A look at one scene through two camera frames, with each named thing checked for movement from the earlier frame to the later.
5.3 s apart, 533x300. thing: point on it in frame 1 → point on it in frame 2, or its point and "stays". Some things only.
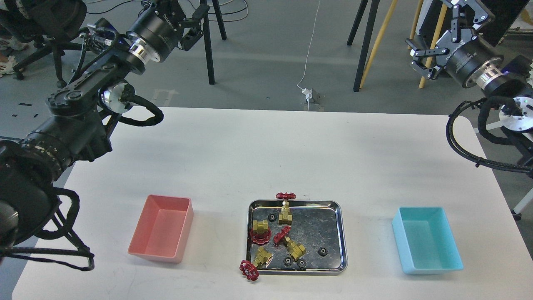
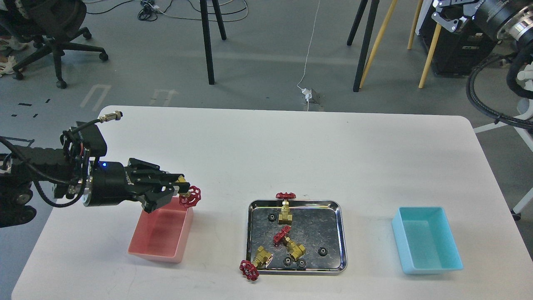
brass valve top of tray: [285, 218] stays
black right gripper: [469, 57] → [507, 20]
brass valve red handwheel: [260, 233] → [191, 198]
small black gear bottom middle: [301, 264] stays
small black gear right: [322, 251] stays
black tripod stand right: [375, 4] stays
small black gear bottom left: [287, 261] stays
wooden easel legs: [427, 61] stays
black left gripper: [155, 34] → [112, 183]
